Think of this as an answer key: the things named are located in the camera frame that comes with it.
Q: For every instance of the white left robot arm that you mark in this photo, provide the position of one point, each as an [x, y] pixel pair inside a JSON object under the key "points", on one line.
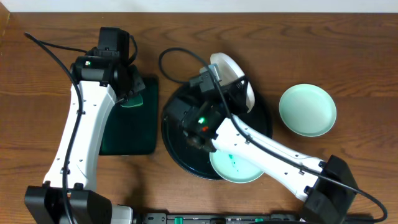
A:
{"points": [[67, 194]]}

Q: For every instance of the green scouring sponge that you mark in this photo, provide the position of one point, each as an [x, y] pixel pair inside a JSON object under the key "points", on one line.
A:
{"points": [[133, 101]]}

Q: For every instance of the mint green plate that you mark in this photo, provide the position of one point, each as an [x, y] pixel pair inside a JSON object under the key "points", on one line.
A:
{"points": [[307, 110], [233, 168]]}

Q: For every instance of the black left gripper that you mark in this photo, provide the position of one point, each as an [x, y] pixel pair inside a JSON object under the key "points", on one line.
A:
{"points": [[132, 88]]}

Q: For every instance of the pale pink plate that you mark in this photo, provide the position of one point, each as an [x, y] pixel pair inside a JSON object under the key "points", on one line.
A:
{"points": [[229, 72]]}

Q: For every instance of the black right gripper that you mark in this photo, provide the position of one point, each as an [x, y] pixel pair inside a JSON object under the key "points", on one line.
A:
{"points": [[236, 97]]}

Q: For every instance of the black round tray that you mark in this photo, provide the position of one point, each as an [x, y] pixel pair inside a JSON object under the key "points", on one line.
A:
{"points": [[197, 162]]}

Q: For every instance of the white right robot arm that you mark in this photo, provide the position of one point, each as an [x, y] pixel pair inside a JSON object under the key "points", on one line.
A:
{"points": [[226, 133]]}

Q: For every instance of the black rectangular tray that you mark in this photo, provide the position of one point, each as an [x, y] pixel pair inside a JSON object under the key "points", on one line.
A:
{"points": [[133, 131]]}

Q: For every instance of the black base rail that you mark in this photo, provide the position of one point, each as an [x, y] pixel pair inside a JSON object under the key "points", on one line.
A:
{"points": [[163, 218]]}

